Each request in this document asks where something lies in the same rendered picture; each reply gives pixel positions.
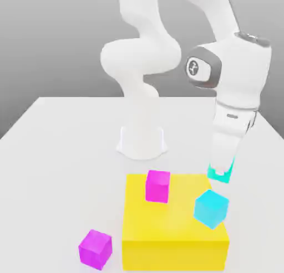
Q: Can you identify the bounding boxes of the small magenta cube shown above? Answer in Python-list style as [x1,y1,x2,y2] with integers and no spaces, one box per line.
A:
[78,229,113,271]
[145,169,171,204]

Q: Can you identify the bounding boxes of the small cyan cube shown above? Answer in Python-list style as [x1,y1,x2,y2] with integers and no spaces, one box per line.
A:
[193,189,230,230]

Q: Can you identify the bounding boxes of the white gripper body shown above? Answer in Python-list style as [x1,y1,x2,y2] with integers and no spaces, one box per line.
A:
[212,100,260,140]

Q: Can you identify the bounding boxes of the large yellow box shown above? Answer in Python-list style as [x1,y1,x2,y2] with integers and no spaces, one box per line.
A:
[121,173,230,272]

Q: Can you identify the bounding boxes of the small teal cube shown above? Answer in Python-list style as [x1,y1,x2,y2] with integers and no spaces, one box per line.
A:
[206,155,236,184]

